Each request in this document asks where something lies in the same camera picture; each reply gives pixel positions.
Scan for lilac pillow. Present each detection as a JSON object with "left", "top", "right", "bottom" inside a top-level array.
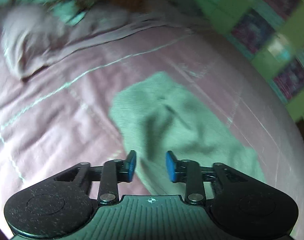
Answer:
[{"left": 0, "top": 4, "right": 130, "bottom": 80}]

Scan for upper left purple poster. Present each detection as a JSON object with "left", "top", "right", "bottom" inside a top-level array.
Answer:
[{"left": 231, "top": 9, "right": 274, "bottom": 54}]

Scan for grey-green fleece pants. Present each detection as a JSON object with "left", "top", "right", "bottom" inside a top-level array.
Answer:
[{"left": 109, "top": 72, "right": 265, "bottom": 195}]

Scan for upper right purple poster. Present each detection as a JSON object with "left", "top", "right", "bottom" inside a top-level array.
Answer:
[{"left": 273, "top": 59, "right": 304, "bottom": 102}]

